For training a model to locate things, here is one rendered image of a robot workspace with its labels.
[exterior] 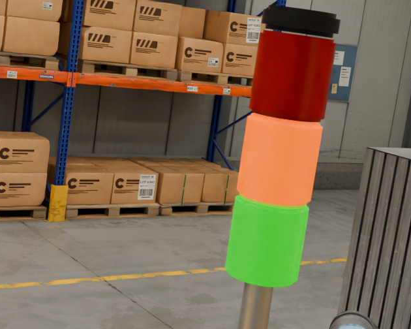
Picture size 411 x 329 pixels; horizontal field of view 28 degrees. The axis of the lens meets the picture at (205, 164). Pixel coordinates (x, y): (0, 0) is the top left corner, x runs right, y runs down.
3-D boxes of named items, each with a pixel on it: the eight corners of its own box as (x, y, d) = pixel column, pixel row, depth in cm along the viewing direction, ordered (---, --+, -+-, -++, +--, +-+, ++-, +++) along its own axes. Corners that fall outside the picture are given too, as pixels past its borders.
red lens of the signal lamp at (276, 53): (276, 120, 50) (290, 33, 49) (233, 107, 54) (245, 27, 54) (339, 125, 53) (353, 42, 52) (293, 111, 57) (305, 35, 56)
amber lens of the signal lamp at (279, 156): (263, 206, 51) (276, 123, 50) (222, 187, 55) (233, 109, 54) (325, 207, 54) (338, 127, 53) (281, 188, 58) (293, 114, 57)
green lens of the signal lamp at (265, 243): (250, 290, 52) (263, 209, 51) (211, 265, 56) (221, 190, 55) (312, 286, 55) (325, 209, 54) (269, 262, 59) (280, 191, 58)
